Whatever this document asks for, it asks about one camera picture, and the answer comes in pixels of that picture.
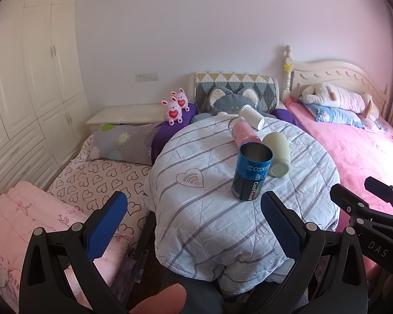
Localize pale green cup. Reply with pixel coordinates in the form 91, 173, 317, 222
261, 132, 292, 178

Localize grey cat plush cushion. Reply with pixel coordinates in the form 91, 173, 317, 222
190, 86, 273, 125

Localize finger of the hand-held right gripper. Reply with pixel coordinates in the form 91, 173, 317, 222
364, 176, 393, 217
330, 184, 393, 236

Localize white bedside cabinet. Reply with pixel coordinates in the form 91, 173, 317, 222
86, 103, 166, 127

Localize cream wooden headboard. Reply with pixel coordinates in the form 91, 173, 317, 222
280, 45, 391, 119

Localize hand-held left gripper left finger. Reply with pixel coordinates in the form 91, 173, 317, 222
18, 190, 132, 314

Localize white pink plush dog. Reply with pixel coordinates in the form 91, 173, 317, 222
298, 83, 381, 120

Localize white wardrobe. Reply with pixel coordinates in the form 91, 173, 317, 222
0, 0, 93, 201

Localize heart print bed sheet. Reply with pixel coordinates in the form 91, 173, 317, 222
46, 132, 155, 236

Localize purple pillow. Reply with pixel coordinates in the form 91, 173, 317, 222
150, 102, 199, 165
273, 106, 304, 131

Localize pink folded quilt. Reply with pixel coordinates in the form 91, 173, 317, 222
0, 181, 132, 302

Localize dark grey pants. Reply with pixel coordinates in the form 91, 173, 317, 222
183, 268, 249, 314

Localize round table with striped cloth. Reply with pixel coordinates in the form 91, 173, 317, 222
144, 114, 342, 291

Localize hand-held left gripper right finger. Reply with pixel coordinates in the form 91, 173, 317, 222
245, 191, 369, 314

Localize person's left hand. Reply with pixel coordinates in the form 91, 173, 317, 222
128, 284, 187, 314

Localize blue metal cup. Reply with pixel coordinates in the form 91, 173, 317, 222
231, 142, 274, 202

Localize pink fleece blanket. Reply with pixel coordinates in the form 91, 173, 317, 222
282, 100, 393, 270

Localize diamond pattern headboard cover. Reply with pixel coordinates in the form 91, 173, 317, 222
189, 72, 280, 114

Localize large pink bunny toy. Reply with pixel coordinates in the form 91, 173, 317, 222
161, 97, 183, 125

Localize blue printed pillow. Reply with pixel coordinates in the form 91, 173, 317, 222
304, 103, 366, 128

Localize small pink bunny toy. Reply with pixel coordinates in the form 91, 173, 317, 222
171, 88, 190, 111

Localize grey flower print pillow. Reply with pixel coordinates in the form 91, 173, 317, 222
86, 122, 165, 166

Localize white cup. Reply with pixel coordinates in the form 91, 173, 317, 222
238, 105, 266, 130

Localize pink cup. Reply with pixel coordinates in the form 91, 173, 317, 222
228, 119, 261, 147

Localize pink printed pillow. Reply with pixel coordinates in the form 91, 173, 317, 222
363, 117, 393, 138

